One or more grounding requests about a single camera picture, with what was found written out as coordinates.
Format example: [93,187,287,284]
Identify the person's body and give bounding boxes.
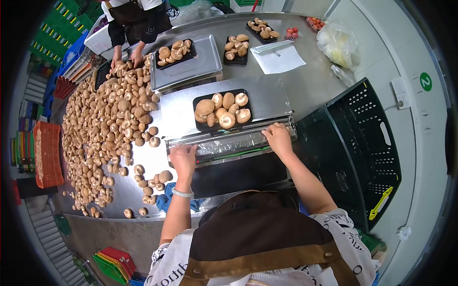
[145,189,380,286]

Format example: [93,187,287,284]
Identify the person's right hand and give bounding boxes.
[261,122,295,162]

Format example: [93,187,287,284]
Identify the clear plastic bottle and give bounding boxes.
[330,64,355,87]

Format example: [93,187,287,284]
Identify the steel weighing scale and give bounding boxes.
[150,35,224,96]

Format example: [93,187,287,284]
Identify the steel film wrapping machine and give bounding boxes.
[159,77,298,201]

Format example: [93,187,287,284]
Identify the green plastic crate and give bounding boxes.
[356,229,387,256]

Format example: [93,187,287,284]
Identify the white plastic box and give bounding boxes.
[84,14,130,56]

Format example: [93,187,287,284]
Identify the stack of coloured crates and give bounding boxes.
[10,100,45,174]

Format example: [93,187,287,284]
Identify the white paper sheet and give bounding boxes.
[250,40,307,75]

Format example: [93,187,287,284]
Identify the folded red and green crates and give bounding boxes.
[92,247,137,286]

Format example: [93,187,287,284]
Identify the black foam tray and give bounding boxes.
[223,35,250,66]
[193,89,253,132]
[246,18,281,44]
[155,39,197,70]

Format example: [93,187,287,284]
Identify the stack of green crates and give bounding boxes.
[29,0,105,67]

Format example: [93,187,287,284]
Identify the roller conveyor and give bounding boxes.
[24,196,91,286]

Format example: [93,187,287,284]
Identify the portion of brown mushrooms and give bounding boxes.
[247,17,280,40]
[157,39,192,67]
[224,34,250,61]
[194,92,252,129]

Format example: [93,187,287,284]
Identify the person's left hand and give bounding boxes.
[168,143,198,189]

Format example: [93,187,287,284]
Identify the orange plastic crate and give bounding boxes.
[33,121,65,189]

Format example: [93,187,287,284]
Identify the clear cling film roll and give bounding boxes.
[167,126,297,161]

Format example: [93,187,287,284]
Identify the yellow plastic clip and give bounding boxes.
[369,186,394,221]

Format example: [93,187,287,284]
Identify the clear plastic bag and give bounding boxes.
[316,20,360,71]

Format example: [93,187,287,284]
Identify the blue cloth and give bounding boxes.
[156,182,202,214]

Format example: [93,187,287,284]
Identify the white wall socket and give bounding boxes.
[391,77,411,110]

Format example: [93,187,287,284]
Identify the blue plastic crate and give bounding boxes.
[57,30,90,78]

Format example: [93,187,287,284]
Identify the large pile of loose mushrooms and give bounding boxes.
[62,54,174,219]

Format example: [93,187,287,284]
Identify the black plastic crate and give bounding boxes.
[295,77,402,234]

